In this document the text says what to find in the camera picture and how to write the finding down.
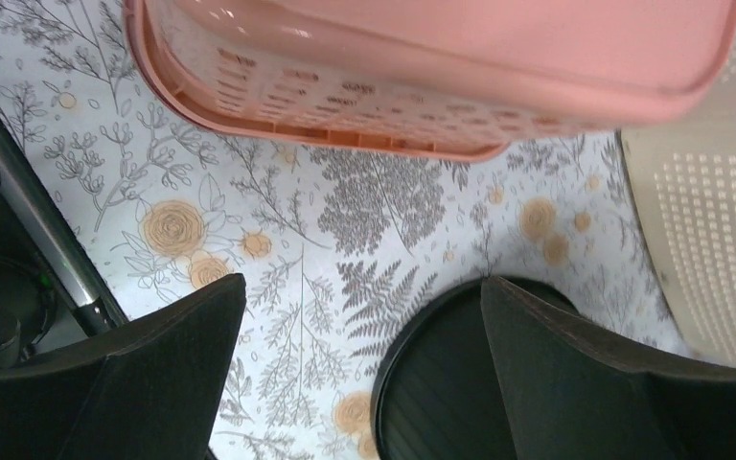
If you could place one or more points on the black plastic bucket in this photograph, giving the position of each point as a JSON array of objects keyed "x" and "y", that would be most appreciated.
[{"x": 436, "y": 394}]

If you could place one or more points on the cream perforated plastic basket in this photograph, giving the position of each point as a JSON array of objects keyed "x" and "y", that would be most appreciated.
[{"x": 683, "y": 179}]

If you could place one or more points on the floral patterned table mat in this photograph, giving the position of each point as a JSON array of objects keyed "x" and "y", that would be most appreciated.
[{"x": 338, "y": 247}]

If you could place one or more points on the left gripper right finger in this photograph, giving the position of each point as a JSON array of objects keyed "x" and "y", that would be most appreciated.
[{"x": 575, "y": 390}]

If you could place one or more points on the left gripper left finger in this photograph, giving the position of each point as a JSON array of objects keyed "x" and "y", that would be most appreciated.
[{"x": 149, "y": 389}]

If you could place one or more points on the pink perforated plastic basket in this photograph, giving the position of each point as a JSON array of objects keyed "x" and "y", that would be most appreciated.
[{"x": 455, "y": 80}]

